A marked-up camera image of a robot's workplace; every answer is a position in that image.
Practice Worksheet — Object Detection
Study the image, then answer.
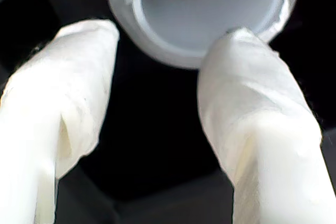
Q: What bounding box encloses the large white tape roll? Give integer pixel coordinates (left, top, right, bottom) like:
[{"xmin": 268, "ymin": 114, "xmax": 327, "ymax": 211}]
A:
[{"xmin": 104, "ymin": 0, "xmax": 300, "ymax": 70}]

